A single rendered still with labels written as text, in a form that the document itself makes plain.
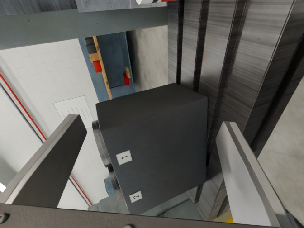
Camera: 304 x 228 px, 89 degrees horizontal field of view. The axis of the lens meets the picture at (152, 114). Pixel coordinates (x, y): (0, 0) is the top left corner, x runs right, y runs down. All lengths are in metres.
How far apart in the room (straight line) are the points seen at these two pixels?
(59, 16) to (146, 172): 0.49
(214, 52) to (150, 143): 0.17
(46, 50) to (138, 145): 4.39
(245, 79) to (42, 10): 0.53
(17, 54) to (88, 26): 4.17
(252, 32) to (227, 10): 0.05
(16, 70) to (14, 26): 4.25
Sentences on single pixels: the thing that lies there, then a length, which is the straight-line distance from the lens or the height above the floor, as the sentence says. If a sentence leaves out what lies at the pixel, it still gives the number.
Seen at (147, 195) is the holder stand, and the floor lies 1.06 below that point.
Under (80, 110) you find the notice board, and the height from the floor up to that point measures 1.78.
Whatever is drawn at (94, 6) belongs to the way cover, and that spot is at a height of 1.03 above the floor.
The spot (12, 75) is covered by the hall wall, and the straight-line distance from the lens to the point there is 4.91.
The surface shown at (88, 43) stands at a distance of 3.99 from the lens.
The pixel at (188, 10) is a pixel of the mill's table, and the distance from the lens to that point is 0.31.
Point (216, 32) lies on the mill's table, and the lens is 0.26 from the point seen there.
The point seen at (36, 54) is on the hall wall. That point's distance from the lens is 4.63.
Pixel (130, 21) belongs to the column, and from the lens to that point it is 0.61.
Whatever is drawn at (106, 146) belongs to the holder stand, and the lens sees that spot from 0.25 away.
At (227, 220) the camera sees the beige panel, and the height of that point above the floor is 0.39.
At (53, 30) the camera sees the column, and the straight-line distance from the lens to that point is 0.59.
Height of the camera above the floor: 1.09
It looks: 16 degrees down
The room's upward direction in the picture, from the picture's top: 107 degrees counter-clockwise
